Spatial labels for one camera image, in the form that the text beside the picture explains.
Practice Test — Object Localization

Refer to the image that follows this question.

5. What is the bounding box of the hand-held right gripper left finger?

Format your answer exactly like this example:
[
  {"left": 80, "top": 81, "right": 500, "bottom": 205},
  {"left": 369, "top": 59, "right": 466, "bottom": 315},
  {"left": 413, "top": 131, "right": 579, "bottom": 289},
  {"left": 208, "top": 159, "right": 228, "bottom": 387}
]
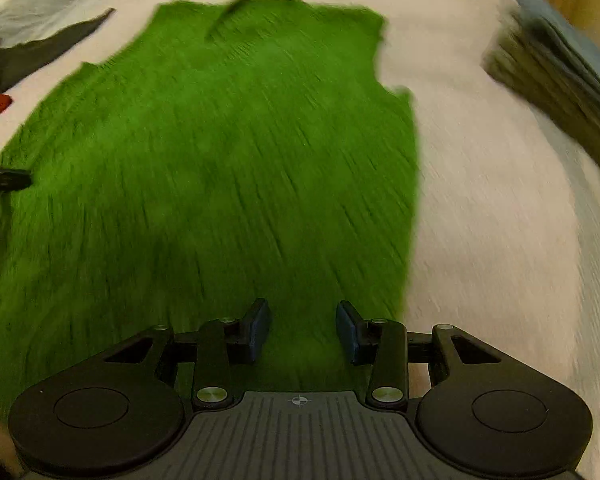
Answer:
[{"left": 102, "top": 298, "right": 272, "bottom": 411}]

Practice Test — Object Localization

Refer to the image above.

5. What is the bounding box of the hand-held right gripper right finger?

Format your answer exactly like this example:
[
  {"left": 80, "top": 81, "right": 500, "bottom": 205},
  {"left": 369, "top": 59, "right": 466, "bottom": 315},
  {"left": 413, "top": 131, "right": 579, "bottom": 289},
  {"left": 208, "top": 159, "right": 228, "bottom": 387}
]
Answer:
[{"left": 336, "top": 301, "right": 506, "bottom": 411}]

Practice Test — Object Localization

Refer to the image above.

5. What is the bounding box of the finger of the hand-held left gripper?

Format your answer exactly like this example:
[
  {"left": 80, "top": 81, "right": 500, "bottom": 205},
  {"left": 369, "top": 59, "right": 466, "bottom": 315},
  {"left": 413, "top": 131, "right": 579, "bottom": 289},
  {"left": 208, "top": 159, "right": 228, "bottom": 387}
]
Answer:
[{"left": 0, "top": 162, "right": 33, "bottom": 195}]

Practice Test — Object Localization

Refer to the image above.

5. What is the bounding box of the green knitted sweater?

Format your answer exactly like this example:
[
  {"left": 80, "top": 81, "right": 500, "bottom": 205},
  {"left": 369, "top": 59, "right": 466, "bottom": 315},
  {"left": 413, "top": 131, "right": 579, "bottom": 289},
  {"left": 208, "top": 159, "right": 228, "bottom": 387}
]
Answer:
[{"left": 0, "top": 0, "right": 421, "bottom": 416}]

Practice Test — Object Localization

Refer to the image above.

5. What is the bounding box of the dark grey cloth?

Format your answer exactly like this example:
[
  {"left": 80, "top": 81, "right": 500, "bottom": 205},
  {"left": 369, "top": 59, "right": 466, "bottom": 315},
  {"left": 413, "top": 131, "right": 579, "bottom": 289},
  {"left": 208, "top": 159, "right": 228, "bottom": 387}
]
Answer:
[{"left": 0, "top": 8, "right": 116, "bottom": 97}]

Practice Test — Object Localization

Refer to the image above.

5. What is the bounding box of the bed with white cover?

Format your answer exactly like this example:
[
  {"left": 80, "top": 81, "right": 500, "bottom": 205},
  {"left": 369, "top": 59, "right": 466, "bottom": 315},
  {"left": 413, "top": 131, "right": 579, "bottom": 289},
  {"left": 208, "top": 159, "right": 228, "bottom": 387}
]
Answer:
[{"left": 0, "top": 0, "right": 600, "bottom": 480}]

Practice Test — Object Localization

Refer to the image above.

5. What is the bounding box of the olive grey folded cloth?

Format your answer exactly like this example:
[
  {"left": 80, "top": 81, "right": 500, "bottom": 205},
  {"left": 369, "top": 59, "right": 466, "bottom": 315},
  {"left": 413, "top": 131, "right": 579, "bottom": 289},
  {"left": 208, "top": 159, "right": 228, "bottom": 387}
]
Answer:
[{"left": 481, "top": 12, "right": 600, "bottom": 187}]

